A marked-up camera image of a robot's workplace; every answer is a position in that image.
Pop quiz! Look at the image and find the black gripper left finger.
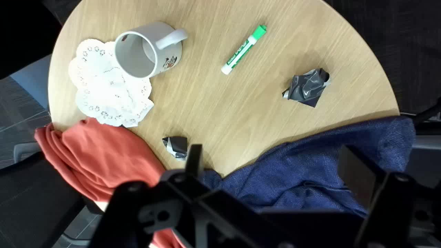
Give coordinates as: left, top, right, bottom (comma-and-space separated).
90, 145, 217, 248

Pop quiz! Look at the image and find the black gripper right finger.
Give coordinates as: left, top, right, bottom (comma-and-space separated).
338, 146, 441, 248

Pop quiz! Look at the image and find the green marker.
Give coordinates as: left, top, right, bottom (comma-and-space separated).
221, 25, 268, 74

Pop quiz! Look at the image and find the white ceramic mug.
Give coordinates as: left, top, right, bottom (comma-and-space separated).
115, 22, 188, 78

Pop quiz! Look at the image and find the orange sweater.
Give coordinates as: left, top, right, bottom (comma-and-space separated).
34, 117, 185, 248

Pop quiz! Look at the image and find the navy blue sweater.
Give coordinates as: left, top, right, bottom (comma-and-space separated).
200, 117, 415, 218

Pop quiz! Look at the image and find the white paper doily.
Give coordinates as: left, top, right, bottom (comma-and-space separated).
68, 39, 155, 128

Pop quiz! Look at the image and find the round wooden table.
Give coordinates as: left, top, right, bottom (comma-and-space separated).
49, 0, 399, 175

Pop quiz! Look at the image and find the large crumpled black wrapper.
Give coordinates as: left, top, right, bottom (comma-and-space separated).
283, 67, 331, 107

